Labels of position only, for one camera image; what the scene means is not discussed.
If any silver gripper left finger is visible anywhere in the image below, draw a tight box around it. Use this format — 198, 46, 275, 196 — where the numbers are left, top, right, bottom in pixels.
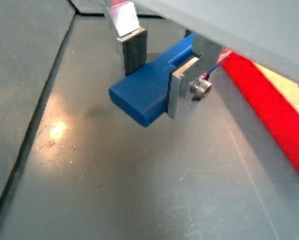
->
104, 0, 148, 76

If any red shape-sorter fixture block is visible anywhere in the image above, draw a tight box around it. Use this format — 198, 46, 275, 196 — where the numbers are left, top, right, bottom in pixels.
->
222, 52, 299, 174

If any blue square-circle forked object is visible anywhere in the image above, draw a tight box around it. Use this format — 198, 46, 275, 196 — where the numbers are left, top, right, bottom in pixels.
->
108, 32, 231, 128

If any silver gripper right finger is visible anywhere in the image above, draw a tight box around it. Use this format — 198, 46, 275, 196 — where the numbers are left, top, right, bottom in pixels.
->
167, 35, 222, 119

